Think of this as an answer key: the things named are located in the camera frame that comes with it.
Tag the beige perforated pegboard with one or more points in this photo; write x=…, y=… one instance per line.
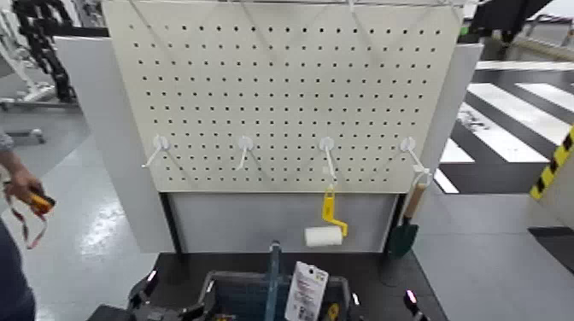
x=287, y=89

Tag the yellow black handheld device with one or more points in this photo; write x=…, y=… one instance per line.
x=41, y=202

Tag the yellow black tool in packaging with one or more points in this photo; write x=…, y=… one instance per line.
x=332, y=312

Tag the yellow black striped barrier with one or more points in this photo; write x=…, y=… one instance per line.
x=554, y=166

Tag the white pegboard hook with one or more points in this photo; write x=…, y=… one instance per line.
x=244, y=144
x=408, y=144
x=158, y=143
x=326, y=144

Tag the grey caster leg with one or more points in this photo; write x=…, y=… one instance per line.
x=27, y=134

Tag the person's forearm grey sleeve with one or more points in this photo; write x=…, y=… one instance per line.
x=9, y=157

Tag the person's bare hand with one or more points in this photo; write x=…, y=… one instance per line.
x=22, y=183

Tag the blue trousers leg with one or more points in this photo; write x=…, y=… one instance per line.
x=13, y=278

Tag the black overhead machine housing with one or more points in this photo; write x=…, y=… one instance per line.
x=502, y=15

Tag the white printed package card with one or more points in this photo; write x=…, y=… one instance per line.
x=307, y=291

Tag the white partition panel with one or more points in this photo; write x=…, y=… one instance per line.
x=98, y=116

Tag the white metal frame stand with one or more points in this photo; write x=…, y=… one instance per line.
x=27, y=92

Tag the black table frame post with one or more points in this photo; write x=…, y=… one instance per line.
x=172, y=224
x=394, y=215

